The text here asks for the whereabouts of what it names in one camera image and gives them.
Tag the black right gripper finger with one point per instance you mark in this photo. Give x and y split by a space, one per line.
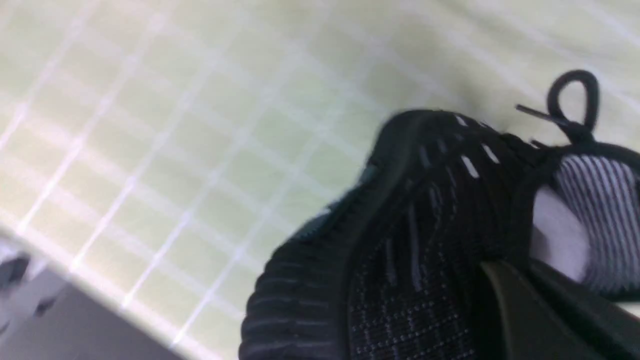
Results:
540 314

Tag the black knit sneaker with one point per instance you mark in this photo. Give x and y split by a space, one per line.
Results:
390 271

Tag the green checkered table cloth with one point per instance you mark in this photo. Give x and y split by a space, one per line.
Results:
159 150

